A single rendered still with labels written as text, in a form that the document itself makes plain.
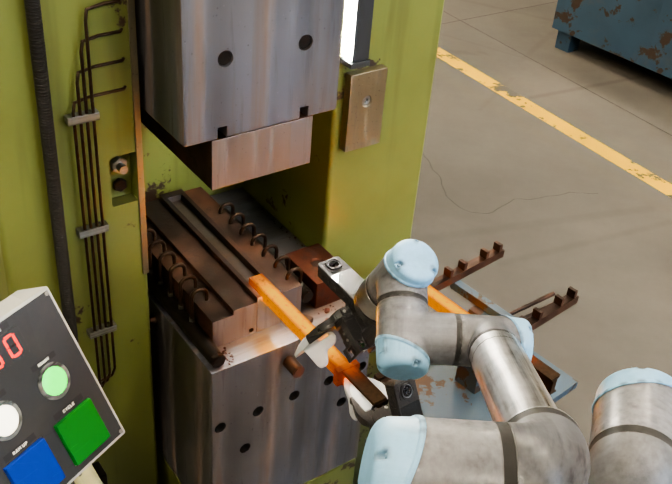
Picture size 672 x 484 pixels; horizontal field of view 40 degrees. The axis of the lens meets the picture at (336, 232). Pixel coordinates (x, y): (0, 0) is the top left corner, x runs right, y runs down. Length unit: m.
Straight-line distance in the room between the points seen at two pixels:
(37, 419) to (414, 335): 0.58
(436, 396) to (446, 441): 1.17
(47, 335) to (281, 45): 0.59
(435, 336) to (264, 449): 0.76
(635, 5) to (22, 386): 4.44
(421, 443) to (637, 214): 3.37
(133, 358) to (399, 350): 0.76
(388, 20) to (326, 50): 0.29
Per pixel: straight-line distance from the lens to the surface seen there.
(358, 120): 1.86
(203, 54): 1.44
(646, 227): 4.15
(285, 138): 1.60
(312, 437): 2.04
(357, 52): 1.76
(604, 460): 1.21
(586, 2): 5.58
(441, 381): 2.14
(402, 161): 2.02
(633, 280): 3.80
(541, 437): 0.96
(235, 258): 1.89
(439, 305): 1.91
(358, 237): 2.06
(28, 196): 1.60
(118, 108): 1.58
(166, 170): 2.12
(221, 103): 1.50
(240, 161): 1.57
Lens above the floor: 2.10
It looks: 34 degrees down
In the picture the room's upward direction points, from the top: 5 degrees clockwise
